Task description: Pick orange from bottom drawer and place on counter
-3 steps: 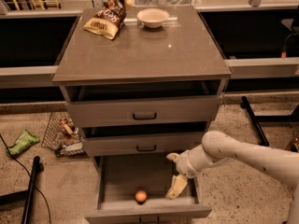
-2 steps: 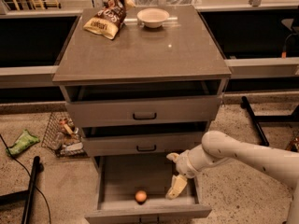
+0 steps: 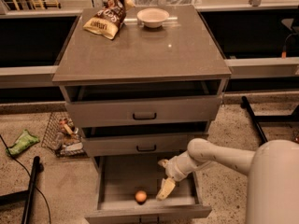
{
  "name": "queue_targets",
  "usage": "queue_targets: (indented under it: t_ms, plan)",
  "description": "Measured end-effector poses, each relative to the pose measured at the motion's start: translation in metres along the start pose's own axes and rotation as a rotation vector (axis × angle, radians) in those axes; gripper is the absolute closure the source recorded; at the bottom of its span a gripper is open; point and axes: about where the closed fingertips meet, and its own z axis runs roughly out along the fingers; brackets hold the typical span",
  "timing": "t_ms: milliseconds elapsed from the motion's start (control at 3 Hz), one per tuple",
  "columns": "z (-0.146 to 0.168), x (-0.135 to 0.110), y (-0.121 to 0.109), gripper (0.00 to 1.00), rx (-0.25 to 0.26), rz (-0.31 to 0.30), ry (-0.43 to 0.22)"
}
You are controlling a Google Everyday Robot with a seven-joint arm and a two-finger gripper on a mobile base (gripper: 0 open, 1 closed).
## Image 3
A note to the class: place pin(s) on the orange fruit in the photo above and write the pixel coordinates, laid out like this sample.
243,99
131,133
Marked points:
141,196

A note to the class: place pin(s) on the wire basket with items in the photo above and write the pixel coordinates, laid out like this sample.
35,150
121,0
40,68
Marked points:
61,136

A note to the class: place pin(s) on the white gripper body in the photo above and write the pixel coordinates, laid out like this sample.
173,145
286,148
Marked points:
172,171

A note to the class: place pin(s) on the grey top drawer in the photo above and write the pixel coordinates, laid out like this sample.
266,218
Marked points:
143,111

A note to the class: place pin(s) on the grey drawer cabinet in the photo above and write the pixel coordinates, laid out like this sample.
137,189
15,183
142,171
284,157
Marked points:
179,59

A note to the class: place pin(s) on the brown chip bag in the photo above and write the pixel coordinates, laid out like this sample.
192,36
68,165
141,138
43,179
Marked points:
108,21

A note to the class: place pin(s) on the grey drawer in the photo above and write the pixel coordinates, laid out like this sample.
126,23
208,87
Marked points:
139,144
143,111
120,177

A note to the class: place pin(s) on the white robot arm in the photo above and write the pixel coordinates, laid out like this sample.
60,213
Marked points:
272,171

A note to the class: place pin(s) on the black stand leg right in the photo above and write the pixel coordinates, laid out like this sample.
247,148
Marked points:
258,120

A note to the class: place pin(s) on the green snack bag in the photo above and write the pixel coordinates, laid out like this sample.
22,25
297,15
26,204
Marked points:
23,142

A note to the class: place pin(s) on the grey middle drawer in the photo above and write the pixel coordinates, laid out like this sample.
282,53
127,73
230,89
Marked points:
139,144

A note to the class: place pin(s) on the grey bottom drawer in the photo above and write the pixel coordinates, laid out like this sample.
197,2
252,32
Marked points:
120,177

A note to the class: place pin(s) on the black stand leg left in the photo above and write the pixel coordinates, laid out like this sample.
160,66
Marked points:
26,196

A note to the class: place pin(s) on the black stand leg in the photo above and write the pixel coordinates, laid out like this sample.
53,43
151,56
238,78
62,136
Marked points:
258,120
26,196

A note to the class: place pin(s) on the white bowl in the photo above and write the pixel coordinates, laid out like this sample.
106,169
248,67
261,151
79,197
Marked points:
153,17

